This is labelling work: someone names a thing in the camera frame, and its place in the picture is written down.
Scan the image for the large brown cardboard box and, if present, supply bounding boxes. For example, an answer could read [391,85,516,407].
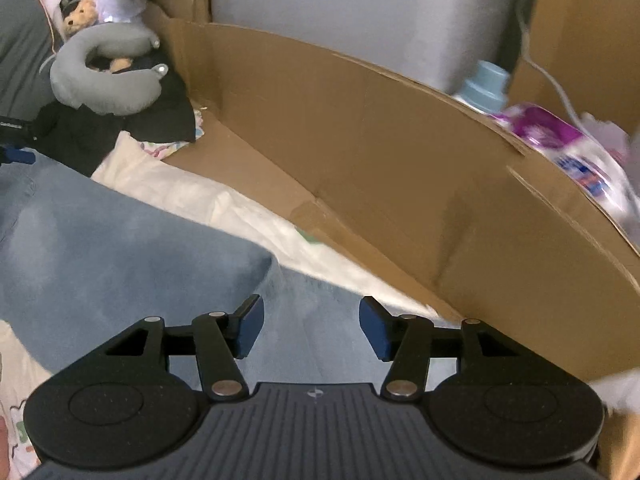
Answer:
[145,0,640,480]

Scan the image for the white cable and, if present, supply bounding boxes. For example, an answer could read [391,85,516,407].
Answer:
[515,5,591,126]

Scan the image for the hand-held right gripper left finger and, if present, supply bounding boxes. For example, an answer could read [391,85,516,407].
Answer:
[105,294,265,401]

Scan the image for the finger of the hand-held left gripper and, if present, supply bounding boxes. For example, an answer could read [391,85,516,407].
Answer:
[0,147,37,166]

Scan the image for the grey neck pillow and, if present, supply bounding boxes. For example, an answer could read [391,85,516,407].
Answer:
[49,22,168,117]

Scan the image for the small brown cardboard box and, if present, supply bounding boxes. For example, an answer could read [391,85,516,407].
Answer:
[510,0,640,133]

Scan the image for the blue denim pants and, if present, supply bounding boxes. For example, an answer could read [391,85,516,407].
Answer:
[0,152,441,391]

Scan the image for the bottle with light blue cap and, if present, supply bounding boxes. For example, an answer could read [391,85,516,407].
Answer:
[452,60,511,113]

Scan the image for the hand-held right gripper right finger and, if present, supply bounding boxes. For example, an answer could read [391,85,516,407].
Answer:
[359,296,526,401]

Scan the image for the brown teddy bear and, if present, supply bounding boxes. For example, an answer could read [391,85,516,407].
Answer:
[59,0,133,73]

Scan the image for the purple and white packet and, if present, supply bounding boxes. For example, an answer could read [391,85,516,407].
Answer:
[490,102,640,256]

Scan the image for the black garment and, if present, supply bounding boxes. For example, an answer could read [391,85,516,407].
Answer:
[30,47,197,178]

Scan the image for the dark grey-green duvet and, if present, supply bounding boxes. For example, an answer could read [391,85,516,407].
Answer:
[0,0,61,121]

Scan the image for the white printed bed sheet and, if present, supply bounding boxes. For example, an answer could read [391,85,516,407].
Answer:
[0,130,466,480]

